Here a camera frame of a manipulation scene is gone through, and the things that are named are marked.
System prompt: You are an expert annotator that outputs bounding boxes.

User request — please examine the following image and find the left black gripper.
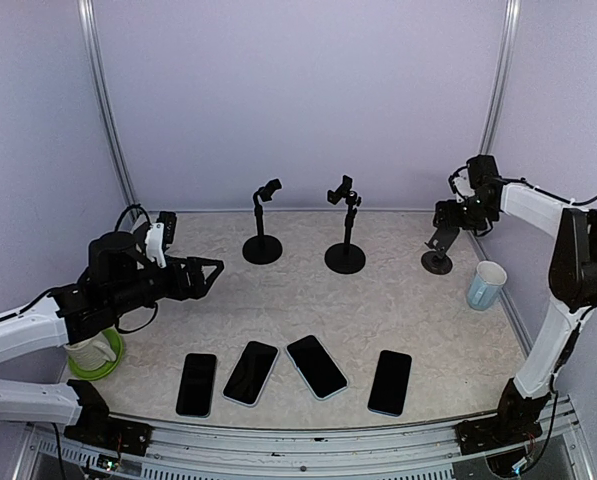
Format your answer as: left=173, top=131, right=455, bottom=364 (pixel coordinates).
left=107, top=256, right=224, bottom=317

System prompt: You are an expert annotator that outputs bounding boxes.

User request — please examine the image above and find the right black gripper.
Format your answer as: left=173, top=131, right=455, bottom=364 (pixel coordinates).
left=433, top=193, right=496, bottom=230

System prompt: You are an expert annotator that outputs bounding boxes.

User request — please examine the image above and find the folding plate phone stand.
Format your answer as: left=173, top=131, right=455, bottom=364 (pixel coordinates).
left=421, top=228, right=460, bottom=275

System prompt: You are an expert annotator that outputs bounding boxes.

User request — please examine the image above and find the black pole phone stand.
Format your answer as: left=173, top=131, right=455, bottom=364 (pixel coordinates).
left=324, top=175, right=366, bottom=275
left=242, top=179, right=283, bottom=265

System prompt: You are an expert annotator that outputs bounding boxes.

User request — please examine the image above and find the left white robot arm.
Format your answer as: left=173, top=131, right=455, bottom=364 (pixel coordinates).
left=0, top=231, right=224, bottom=445

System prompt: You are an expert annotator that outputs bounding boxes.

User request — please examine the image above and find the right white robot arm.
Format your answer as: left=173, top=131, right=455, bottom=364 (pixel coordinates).
left=421, top=155, right=597, bottom=444

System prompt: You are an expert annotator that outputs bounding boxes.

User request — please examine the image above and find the light blue mug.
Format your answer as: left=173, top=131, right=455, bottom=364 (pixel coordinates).
left=466, top=260, right=508, bottom=311

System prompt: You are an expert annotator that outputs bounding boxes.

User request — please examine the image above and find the green saucer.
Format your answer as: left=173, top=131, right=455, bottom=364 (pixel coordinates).
left=68, top=328, right=124, bottom=381

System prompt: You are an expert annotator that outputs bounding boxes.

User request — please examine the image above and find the black smartphone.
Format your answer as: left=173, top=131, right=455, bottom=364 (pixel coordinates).
left=175, top=353, right=217, bottom=418
left=286, top=335, right=349, bottom=401
left=367, top=350, right=412, bottom=417
left=222, top=341, right=279, bottom=407

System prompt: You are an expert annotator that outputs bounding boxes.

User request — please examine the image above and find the leftmost black smartphone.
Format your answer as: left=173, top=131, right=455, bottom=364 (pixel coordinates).
left=175, top=353, right=217, bottom=418

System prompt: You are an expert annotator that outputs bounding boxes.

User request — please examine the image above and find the cream ribbed mug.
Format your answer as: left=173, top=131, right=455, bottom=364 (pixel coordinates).
left=66, top=338, right=117, bottom=371

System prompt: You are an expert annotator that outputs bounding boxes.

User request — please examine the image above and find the rightmost black smartphone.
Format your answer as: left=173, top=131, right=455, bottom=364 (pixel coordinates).
left=367, top=350, right=412, bottom=417

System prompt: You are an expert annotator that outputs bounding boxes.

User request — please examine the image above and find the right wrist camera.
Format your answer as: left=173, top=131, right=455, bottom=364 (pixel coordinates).
left=448, top=166, right=475, bottom=203

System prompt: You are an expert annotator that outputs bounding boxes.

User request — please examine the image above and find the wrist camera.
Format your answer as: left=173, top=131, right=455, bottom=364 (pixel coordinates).
left=145, top=211, right=177, bottom=268
left=448, top=166, right=475, bottom=203

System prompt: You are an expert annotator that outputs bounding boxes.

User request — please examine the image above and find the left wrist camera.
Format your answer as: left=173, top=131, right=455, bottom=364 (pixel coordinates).
left=145, top=211, right=177, bottom=268

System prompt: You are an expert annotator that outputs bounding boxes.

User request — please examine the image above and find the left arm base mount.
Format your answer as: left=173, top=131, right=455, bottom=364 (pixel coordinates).
left=64, top=379, right=153, bottom=457

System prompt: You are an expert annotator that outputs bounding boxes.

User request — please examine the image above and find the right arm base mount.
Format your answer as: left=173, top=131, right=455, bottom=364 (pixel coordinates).
left=454, top=381, right=551, bottom=455

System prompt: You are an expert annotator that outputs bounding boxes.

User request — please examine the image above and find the right aluminium frame post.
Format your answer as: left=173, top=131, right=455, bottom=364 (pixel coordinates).
left=479, top=0, right=522, bottom=154

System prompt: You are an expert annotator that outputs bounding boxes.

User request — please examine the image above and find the aluminium frame post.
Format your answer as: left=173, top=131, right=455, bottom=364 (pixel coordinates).
left=479, top=0, right=522, bottom=154
left=77, top=0, right=137, bottom=205

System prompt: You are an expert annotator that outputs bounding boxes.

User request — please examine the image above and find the front aluminium rail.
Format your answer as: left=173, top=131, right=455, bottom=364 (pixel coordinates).
left=11, top=397, right=597, bottom=479

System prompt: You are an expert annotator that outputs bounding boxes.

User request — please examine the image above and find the left aluminium frame post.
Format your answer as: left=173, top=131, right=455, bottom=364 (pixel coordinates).
left=77, top=0, right=137, bottom=205

